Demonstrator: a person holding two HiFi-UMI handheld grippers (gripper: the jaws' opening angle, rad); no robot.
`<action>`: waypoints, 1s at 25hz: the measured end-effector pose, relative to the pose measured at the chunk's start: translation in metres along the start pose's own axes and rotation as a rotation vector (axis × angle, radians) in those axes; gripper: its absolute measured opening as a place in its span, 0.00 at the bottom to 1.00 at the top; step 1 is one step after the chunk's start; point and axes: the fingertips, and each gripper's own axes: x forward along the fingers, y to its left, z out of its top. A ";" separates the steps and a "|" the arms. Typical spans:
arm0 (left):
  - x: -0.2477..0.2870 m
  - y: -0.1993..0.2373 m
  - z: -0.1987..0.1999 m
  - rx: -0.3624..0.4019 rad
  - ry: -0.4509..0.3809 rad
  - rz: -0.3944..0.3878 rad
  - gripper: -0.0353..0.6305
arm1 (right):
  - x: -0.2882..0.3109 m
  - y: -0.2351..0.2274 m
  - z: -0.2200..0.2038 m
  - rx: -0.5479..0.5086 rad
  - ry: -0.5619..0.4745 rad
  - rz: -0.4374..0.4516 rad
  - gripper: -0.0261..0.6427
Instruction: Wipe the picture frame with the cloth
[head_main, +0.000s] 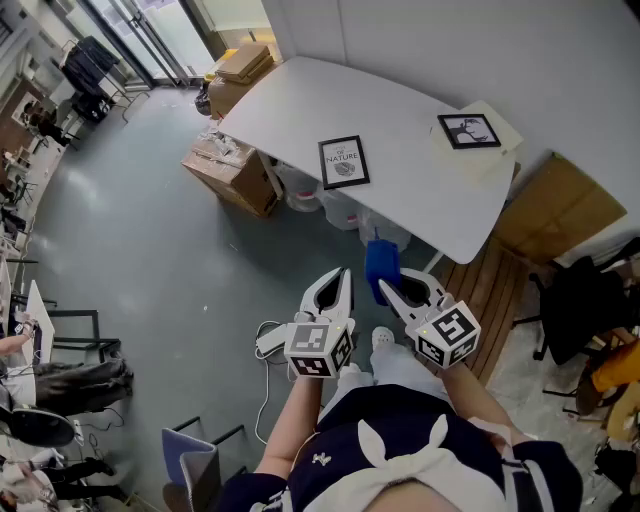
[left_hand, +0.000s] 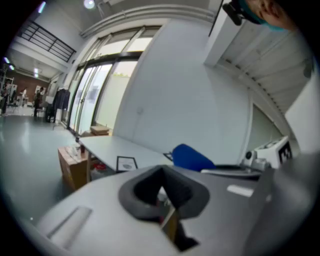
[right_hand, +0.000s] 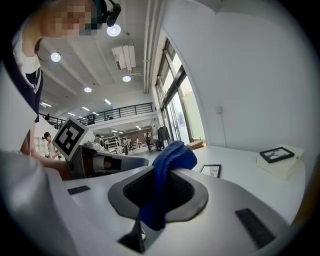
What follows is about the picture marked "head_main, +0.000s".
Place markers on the yellow plastic bin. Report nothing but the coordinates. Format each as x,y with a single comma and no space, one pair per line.
220,60

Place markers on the black office chair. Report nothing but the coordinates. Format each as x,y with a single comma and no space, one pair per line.
580,300

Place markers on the wooden slatted pallet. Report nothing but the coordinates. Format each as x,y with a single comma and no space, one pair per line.
480,300

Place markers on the crumpled plastic wrappers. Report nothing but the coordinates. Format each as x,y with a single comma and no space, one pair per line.
220,142

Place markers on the orange bag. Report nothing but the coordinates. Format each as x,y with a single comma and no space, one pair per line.
617,367

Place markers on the glass sliding door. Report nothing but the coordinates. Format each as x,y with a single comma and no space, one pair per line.
150,30

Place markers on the light jeans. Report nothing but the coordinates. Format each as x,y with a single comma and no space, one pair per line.
400,365

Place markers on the black framed nature print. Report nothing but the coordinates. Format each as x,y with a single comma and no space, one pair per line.
344,172

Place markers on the clear plastic bag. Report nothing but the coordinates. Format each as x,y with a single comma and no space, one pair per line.
297,187
387,230
340,210

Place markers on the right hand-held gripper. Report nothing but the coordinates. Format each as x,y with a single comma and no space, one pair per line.
447,332

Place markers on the white desk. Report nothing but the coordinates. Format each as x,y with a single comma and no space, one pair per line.
40,315

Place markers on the black rubbish bag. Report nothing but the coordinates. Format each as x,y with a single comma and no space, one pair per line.
202,100

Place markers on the cream paper sheet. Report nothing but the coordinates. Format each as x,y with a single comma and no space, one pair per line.
492,162

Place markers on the white power strip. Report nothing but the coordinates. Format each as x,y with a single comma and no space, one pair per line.
270,340

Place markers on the blue cloth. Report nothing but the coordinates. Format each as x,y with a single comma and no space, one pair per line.
382,265

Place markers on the flat cardboard box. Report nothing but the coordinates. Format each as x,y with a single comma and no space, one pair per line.
245,62

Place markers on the clothes rack with dark clothes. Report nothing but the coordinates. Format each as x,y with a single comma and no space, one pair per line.
90,60

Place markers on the large brown cardboard box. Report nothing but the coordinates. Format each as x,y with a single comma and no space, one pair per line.
230,95

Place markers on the taped cardboard box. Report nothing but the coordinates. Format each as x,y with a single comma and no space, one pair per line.
235,172

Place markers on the black framed deer picture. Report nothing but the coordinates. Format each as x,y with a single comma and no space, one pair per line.
470,131

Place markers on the black round stool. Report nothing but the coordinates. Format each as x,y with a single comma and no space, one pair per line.
40,425

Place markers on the flat cardboard sheet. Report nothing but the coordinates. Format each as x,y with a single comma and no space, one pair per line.
555,210

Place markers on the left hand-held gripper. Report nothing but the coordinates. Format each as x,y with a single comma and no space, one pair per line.
320,350

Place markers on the white shoe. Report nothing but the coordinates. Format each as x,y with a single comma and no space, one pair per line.
383,337

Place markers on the white table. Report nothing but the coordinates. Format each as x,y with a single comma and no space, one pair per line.
325,100

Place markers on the blue chair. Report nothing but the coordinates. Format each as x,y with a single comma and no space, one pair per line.
190,460

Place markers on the person's left forearm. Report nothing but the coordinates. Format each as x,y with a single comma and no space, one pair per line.
295,425

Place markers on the person's right forearm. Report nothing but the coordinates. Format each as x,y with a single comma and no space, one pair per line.
475,400

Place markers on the navy top with white bow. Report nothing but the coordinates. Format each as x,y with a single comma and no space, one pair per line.
400,410

